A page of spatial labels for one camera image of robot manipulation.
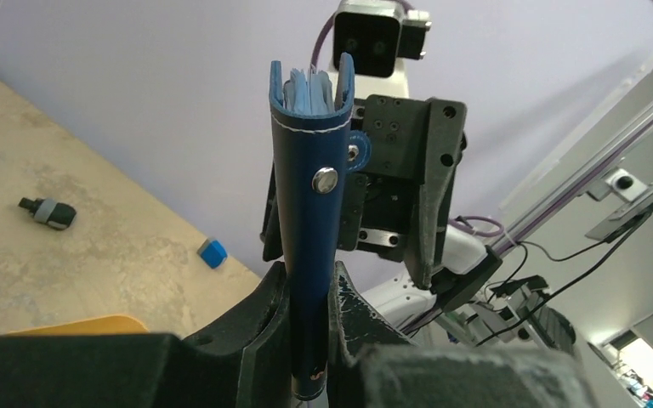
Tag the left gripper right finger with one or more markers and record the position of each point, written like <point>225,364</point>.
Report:
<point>372,364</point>

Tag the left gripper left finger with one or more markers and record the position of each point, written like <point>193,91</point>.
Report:
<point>242,359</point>

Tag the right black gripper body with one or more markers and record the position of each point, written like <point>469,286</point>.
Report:
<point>381,200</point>

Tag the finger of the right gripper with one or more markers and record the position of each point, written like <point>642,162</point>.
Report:
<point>437,161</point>
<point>271,229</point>

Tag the blue leather card holder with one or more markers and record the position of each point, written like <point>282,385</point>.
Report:
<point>310,127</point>

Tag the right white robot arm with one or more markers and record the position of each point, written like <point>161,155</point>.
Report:
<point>466,262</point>

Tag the small blue block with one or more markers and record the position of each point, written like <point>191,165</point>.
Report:
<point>212,253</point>

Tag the tan oval plastic tray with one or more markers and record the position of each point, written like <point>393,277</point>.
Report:
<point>116,324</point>

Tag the small black grey knob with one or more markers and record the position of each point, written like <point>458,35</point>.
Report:
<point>54,214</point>

